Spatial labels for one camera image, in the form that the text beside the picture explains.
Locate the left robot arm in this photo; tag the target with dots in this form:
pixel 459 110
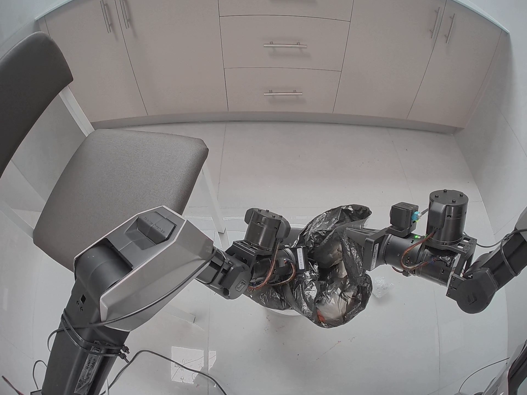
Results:
pixel 136 261

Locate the grey padded white-legged chair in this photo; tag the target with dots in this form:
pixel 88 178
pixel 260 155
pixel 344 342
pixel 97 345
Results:
pixel 123 171

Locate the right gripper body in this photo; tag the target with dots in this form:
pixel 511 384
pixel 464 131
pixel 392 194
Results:
pixel 403 253

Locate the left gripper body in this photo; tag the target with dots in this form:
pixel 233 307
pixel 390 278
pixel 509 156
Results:
pixel 294 263

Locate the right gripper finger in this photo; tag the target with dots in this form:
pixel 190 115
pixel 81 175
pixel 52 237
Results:
pixel 357 239

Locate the crumpled clear plastic wrapper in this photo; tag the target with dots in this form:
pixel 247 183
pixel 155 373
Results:
pixel 381 287

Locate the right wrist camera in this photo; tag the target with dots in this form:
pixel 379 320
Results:
pixel 402 218

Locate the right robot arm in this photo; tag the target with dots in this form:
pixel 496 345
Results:
pixel 448 216

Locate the black plastic bag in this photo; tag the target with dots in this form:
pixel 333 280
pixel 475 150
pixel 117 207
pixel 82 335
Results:
pixel 325 228

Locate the beige cabinet with drawers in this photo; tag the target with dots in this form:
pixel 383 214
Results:
pixel 185 56

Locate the white trash bin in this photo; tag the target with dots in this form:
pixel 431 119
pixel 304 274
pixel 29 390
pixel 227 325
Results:
pixel 284 312

